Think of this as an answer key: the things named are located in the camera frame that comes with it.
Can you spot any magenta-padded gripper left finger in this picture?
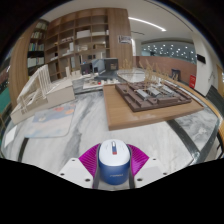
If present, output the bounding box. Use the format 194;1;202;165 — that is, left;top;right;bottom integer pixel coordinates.
57;143;102;190

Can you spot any curved shelf unit with books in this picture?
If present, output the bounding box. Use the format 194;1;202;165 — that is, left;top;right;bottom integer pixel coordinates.
0;19;48;108

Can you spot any long ceiling light strip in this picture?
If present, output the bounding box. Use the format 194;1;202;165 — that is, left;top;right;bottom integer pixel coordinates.
128;16;168;33

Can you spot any group of small ceiling lights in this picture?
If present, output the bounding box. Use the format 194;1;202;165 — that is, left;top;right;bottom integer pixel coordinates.
143;44;191;56

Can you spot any white slatted building model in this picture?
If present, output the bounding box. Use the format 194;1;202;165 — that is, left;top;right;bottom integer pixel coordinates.
9;64;76;125

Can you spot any white poster on column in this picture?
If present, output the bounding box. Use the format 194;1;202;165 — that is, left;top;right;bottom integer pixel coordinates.
117;34;133;45

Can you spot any grey building model on base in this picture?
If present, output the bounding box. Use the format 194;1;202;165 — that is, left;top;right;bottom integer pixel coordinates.
72;57;122;91

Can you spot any wooden shelf unit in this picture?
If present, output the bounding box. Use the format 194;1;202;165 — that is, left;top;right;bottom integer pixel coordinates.
44;7;134;81

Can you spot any red wall sign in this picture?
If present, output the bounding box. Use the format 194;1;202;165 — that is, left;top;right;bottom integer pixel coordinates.
189;74;197;89

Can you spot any grey floral mouse pad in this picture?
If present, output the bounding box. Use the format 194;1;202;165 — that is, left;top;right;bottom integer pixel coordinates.
23;101;78;139

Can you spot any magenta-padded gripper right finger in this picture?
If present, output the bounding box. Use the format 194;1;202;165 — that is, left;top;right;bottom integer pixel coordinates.
126;143;168;190

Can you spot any white and blue computer mouse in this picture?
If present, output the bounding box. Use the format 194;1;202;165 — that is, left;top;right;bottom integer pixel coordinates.
97;138;132;186

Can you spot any brown building model on board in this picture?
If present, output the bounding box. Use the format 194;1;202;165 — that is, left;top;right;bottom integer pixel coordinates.
102;59;205;132

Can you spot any dark bin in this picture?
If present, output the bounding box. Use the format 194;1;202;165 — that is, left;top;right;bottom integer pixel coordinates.
171;68;181;82

